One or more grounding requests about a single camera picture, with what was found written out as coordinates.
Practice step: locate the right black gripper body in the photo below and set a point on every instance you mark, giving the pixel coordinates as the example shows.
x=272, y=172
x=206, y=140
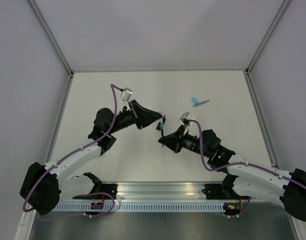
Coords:
x=187, y=141

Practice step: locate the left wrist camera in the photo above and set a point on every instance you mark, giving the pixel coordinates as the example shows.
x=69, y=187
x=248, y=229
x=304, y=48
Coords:
x=126, y=95

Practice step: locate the blue marker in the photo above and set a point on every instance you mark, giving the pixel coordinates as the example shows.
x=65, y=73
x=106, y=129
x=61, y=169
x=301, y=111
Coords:
x=198, y=103

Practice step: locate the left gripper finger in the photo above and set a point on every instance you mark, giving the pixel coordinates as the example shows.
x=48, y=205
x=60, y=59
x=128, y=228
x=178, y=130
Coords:
x=145, y=113
x=148, y=121

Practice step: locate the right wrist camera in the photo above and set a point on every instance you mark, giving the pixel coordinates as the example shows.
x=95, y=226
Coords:
x=186, y=118

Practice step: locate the left aluminium frame post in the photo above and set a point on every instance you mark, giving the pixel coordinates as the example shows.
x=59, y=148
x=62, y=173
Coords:
x=49, y=35

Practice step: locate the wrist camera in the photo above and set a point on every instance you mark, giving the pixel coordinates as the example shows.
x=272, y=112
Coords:
x=126, y=95
x=186, y=118

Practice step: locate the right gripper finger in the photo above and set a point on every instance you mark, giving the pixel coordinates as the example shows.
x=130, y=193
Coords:
x=169, y=143
x=174, y=135

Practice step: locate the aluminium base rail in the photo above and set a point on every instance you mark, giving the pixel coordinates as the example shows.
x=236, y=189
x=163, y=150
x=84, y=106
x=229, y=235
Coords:
x=161, y=191

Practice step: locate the right aluminium frame post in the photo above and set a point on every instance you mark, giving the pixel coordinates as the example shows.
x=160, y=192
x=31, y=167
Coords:
x=268, y=34

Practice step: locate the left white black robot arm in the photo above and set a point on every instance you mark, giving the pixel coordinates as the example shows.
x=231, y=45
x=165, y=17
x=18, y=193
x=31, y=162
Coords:
x=46, y=184

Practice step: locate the black purple highlighter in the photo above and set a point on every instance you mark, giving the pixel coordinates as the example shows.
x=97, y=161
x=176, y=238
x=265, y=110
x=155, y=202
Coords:
x=158, y=125

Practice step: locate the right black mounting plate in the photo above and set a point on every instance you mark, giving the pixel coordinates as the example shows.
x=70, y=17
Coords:
x=216, y=191

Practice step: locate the aluminium frame post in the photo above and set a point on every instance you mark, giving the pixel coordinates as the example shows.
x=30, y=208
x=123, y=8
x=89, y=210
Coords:
x=49, y=35
x=268, y=34

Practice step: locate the black mounting plate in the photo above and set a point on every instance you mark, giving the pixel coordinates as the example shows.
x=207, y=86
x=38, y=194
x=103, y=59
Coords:
x=216, y=191
x=109, y=188

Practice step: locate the white slotted cable duct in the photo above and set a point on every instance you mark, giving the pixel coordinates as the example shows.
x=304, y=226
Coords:
x=141, y=207

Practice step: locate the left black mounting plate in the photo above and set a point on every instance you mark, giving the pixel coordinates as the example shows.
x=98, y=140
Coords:
x=109, y=188

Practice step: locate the blue marker cap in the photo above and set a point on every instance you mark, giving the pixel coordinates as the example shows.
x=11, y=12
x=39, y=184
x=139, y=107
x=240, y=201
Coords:
x=194, y=100

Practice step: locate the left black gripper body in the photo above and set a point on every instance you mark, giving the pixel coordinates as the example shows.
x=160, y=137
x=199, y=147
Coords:
x=132, y=116

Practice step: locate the green pen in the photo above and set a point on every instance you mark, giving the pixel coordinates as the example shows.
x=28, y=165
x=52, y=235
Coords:
x=162, y=132

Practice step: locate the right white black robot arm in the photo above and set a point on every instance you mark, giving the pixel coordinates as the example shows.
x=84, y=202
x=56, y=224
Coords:
x=244, y=178

